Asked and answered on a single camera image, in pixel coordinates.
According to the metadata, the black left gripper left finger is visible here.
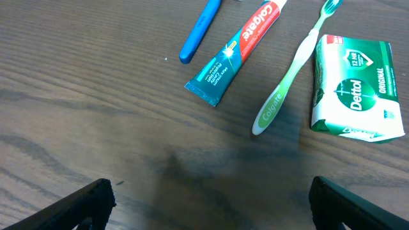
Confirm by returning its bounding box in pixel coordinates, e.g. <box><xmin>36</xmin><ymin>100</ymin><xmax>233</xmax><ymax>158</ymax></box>
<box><xmin>4</xmin><ymin>178</ymin><xmax>116</xmax><ymax>230</ymax></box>

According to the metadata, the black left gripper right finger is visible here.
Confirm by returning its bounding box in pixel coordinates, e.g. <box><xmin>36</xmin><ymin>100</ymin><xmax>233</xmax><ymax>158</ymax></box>
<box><xmin>309</xmin><ymin>176</ymin><xmax>408</xmax><ymax>230</ymax></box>

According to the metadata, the green white Colgate toothbrush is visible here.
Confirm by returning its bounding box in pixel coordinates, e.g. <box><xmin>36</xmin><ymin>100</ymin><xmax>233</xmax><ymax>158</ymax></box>
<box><xmin>252</xmin><ymin>0</ymin><xmax>342</xmax><ymax>135</ymax></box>

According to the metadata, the green Dettol soap bar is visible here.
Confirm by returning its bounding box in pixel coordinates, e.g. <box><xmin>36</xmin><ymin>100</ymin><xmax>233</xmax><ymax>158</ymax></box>
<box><xmin>311</xmin><ymin>34</ymin><xmax>405</xmax><ymax>142</ymax></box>

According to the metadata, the Colgate toothpaste tube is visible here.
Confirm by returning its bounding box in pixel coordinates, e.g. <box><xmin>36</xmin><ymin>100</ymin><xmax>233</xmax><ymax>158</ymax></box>
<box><xmin>185</xmin><ymin>0</ymin><xmax>287</xmax><ymax>107</ymax></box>

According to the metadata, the blue disposable razor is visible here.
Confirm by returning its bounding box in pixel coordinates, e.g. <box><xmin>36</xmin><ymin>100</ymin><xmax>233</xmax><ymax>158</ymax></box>
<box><xmin>179</xmin><ymin>0</ymin><xmax>222</xmax><ymax>64</ymax></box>

